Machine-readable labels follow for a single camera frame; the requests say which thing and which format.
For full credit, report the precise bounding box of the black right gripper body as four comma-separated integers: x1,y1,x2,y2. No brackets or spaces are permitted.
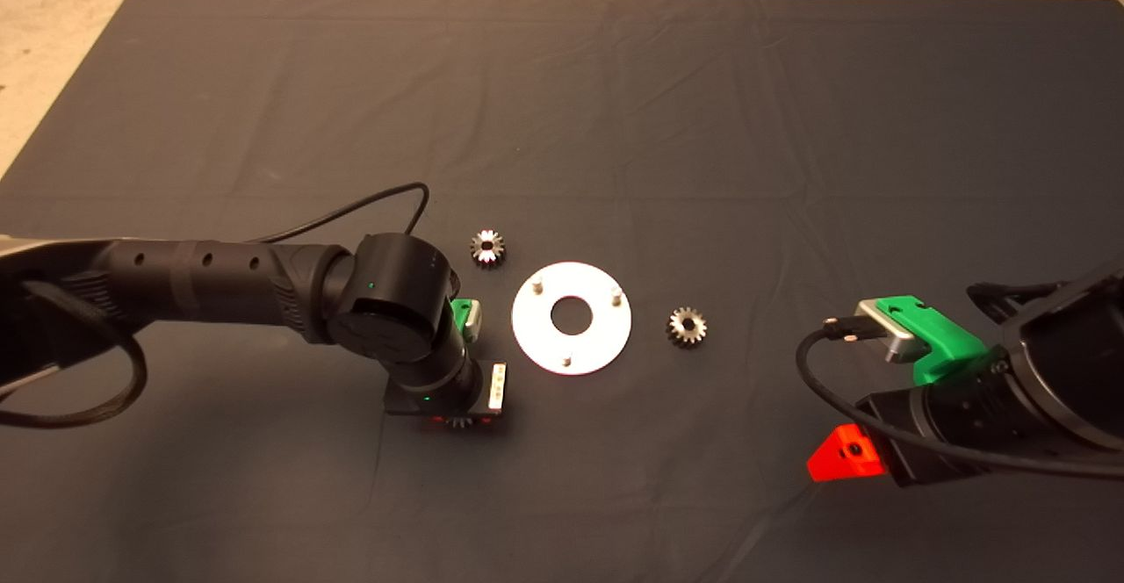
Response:
856,350,1046,487

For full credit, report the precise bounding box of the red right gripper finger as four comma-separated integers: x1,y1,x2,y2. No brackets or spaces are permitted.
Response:
806,423,890,484

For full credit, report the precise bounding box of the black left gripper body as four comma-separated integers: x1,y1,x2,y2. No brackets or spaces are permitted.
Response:
384,362,508,426

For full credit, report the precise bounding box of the round metal carrier plate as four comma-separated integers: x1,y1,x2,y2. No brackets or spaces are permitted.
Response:
511,262,632,376

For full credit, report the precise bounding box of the dark grey table cloth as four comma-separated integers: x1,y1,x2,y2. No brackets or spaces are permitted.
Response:
0,0,1124,583

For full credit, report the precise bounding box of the green right camera mount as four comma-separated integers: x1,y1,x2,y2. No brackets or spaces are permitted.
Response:
878,296,993,386

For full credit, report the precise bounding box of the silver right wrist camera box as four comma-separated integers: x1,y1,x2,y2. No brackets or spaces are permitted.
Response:
856,299,932,364

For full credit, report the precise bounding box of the black right camera cable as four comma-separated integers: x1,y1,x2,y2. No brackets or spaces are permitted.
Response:
795,315,1124,479

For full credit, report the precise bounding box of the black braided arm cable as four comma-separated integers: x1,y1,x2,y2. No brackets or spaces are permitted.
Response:
0,280,148,428

